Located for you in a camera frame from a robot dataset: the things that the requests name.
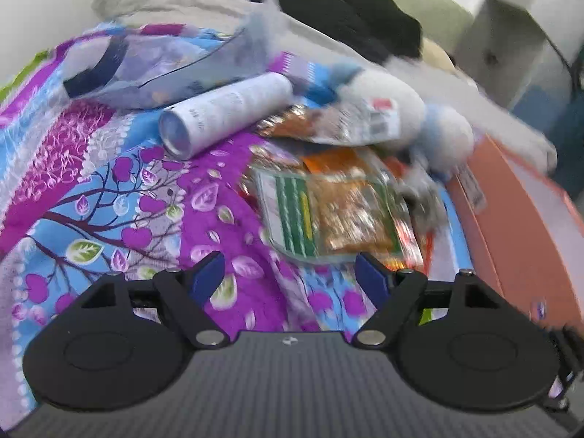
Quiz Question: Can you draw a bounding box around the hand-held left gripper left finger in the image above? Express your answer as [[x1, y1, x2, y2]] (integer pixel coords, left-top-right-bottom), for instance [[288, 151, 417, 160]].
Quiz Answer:
[[55, 252, 227, 348]]

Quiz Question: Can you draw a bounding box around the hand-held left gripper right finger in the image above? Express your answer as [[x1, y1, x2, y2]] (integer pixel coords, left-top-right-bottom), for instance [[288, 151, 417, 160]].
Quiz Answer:
[[355, 251, 526, 347]]

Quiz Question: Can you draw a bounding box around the red snack packet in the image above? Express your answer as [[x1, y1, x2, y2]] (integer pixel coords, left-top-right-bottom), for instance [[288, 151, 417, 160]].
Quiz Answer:
[[395, 219, 434, 268]]

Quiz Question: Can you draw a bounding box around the green striped snack packet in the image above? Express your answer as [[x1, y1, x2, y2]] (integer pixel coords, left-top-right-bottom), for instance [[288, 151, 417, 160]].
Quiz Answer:
[[253, 164, 407, 263]]

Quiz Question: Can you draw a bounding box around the grey snack packet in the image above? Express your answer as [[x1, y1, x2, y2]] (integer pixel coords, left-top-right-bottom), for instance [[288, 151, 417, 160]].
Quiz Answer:
[[401, 164, 450, 233]]

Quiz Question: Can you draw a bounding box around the pink box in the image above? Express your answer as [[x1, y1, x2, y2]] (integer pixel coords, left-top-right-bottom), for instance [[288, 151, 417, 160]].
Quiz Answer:
[[445, 134, 584, 334]]

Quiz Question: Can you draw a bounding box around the silver orange snack packet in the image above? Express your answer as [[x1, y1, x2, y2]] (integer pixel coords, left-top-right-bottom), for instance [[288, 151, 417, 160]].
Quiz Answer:
[[255, 96, 402, 144]]

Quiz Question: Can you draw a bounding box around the white and blue plush toy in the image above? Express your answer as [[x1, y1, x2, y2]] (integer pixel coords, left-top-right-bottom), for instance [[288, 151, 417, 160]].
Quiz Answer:
[[296, 55, 477, 178]]

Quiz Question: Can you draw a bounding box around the white cylindrical bottle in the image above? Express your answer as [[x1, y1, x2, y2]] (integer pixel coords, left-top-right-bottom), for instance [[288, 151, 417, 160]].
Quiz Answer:
[[158, 72, 293, 161]]

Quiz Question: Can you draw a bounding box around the printed floral blanket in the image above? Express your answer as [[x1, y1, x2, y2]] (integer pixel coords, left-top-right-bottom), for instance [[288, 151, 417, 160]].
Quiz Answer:
[[0, 23, 475, 420]]

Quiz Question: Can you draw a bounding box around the clear blue plastic bag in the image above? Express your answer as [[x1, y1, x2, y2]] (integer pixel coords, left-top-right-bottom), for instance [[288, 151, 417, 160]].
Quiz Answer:
[[61, 0, 293, 110]]

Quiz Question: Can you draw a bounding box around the beige pillow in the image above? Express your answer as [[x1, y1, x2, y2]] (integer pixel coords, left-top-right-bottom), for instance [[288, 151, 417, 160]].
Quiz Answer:
[[420, 39, 457, 71]]

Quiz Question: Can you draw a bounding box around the black clothing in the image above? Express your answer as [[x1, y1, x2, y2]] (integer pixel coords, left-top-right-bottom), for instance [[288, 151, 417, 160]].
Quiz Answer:
[[212, 0, 425, 62]]

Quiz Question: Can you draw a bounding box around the white cabinet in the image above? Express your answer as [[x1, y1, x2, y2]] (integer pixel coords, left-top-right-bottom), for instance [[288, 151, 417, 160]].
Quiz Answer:
[[456, 0, 584, 105]]

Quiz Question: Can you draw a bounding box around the grey blanket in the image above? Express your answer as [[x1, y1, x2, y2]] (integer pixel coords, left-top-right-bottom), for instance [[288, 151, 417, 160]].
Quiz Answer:
[[91, 0, 560, 174]]

